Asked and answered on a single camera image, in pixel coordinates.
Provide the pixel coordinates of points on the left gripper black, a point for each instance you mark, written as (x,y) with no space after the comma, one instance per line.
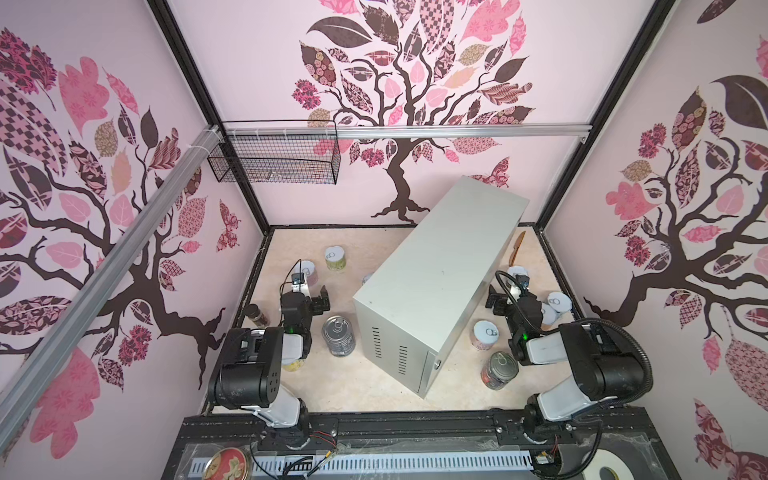
(306,301)

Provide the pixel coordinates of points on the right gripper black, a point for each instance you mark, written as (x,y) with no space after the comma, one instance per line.
(507,299)

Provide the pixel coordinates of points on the large blue labelled can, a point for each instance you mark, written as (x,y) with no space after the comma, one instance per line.
(338,334)

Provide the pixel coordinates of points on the pink labelled can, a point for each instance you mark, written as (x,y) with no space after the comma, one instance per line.
(484,334)

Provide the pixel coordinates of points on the dark tomato can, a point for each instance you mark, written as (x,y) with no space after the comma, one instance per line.
(499,370)

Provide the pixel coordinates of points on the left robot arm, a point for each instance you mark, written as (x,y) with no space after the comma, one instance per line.
(247,373)

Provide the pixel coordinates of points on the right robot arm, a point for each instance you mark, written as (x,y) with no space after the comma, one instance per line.
(608,367)

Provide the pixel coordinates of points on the orange labelled can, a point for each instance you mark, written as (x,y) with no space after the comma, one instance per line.
(549,315)

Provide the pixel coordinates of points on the white can far right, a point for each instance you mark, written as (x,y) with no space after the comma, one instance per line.
(560,302)

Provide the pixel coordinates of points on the pink small can left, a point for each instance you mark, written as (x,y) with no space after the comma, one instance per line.
(309,272)

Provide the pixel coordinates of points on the white small can right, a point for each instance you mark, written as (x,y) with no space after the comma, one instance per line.
(519,273)

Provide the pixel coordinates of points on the green labelled small can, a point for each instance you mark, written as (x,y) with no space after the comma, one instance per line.
(335,258)

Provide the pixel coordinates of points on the yellow labelled can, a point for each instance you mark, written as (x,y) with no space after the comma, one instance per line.
(292,362)

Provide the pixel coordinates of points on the dark spice bottle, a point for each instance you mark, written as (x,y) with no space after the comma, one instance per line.
(256,316)

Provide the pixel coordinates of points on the grey metal cabinet box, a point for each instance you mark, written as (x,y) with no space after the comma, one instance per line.
(413,309)

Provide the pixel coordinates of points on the white tape roll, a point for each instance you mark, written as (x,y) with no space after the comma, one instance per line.
(608,463)

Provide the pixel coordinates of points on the red round tin lid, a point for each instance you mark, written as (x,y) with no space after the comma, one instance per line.
(228,464)

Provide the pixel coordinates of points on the wooden handled knife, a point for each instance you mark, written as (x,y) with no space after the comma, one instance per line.
(516,248)

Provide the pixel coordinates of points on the black wire basket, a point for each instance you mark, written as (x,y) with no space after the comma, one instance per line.
(278,151)

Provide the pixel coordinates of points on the black base frame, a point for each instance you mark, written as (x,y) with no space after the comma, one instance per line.
(561,451)

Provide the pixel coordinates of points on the white vented cable duct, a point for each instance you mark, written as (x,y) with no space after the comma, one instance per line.
(396,463)

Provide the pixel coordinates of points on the aluminium rail back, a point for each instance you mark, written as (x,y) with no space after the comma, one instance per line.
(446,131)

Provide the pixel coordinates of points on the aluminium rail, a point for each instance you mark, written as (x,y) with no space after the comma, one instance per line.
(38,371)
(446,131)

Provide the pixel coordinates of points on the aluminium rail left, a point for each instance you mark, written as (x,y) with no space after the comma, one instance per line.
(38,371)

